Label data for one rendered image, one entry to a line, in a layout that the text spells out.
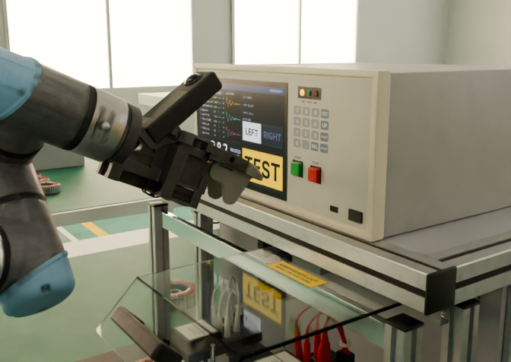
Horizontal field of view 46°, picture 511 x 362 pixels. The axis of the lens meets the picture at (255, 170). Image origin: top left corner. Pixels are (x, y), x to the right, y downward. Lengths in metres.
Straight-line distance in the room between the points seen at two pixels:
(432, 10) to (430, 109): 7.61
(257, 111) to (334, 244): 0.26
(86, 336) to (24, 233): 0.75
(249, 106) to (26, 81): 0.40
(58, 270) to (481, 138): 0.57
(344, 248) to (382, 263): 0.06
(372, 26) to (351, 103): 6.83
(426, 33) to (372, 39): 0.98
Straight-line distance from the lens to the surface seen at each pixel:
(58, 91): 0.63
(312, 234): 0.78
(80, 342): 1.33
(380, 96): 0.71
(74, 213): 2.35
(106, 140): 0.65
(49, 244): 0.64
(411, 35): 8.08
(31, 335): 1.39
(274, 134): 0.86
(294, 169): 0.82
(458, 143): 0.83
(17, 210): 0.65
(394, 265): 0.68
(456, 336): 0.77
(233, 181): 0.74
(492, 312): 0.81
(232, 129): 0.96
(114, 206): 2.39
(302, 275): 0.76
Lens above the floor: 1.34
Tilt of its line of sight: 11 degrees down
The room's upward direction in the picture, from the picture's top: straight up
